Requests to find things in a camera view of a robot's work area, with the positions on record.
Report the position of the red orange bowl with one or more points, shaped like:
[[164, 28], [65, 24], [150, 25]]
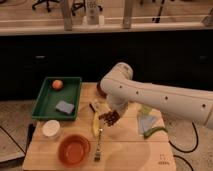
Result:
[[73, 151]]

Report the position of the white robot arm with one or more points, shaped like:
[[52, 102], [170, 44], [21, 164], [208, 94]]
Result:
[[120, 89]]

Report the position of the dark grape bunch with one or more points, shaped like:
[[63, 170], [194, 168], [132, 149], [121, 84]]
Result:
[[110, 118]]

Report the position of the light blue cloth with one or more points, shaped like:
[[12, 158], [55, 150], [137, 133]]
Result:
[[145, 122]]

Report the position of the yellow banana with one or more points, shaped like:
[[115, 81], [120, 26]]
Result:
[[96, 124]]

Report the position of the white small bowl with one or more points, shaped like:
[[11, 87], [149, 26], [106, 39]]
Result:
[[51, 129]]

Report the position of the orange fruit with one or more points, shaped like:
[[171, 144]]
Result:
[[57, 84]]

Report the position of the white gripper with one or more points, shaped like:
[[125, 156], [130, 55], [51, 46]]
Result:
[[120, 107]]

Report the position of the green plastic tray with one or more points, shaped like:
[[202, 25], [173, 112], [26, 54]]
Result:
[[45, 105]]

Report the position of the green pepper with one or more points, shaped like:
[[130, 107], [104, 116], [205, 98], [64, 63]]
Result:
[[153, 130]]

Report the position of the green plastic cup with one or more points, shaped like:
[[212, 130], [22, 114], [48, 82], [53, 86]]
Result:
[[145, 110]]

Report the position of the dark maroon bowl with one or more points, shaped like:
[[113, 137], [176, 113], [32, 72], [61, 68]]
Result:
[[101, 93]]

